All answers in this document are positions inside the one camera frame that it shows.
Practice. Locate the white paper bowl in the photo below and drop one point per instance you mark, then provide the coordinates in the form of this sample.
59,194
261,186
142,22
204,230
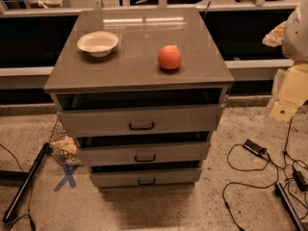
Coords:
98,44

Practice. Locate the grey bottom drawer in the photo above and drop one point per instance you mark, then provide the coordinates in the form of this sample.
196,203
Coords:
146,177

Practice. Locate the grey drawer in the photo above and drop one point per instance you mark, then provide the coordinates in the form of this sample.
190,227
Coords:
146,177
155,120
143,153

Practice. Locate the black bar left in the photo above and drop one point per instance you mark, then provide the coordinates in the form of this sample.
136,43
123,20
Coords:
26,182

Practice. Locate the crumpled yellow paper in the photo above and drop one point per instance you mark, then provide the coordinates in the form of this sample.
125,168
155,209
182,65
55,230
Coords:
66,145

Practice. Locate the black power adapter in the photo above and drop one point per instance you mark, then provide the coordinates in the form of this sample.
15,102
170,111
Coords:
300,181
254,148

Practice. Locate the grey top drawer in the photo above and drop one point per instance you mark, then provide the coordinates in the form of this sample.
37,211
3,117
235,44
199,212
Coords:
155,120

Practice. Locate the blue tape cross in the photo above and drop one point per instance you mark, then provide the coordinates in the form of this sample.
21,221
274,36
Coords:
67,179

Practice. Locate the black bar right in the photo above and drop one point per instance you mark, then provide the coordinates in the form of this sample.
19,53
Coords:
279,191

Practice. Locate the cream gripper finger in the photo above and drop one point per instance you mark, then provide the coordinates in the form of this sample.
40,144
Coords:
289,92
275,37

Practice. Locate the red apple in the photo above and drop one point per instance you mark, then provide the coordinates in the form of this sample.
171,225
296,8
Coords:
169,57

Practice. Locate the black bar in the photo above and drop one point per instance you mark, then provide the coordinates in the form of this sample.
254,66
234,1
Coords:
26,182
279,191

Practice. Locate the grey drawer cabinet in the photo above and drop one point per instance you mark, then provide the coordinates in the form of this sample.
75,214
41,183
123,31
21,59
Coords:
130,76

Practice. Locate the grey middle drawer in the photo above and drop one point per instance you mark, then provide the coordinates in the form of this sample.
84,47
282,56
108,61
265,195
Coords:
143,153

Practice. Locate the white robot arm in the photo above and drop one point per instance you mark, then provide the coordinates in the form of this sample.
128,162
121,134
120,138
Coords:
292,35

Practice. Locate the wire mesh basket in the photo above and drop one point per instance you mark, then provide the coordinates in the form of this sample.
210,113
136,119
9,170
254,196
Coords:
57,134

